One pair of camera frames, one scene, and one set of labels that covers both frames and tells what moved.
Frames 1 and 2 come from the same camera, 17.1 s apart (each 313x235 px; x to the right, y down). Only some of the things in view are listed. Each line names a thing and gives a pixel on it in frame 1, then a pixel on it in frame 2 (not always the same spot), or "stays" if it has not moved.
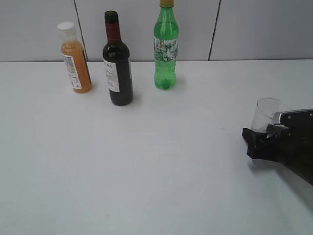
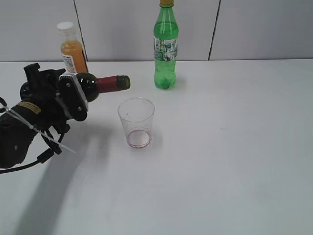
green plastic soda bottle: x=166 y=39 stays
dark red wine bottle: x=117 y=62 to x=92 y=86
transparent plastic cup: x=263 y=113 to x=136 y=113
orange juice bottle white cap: x=73 y=53 stays
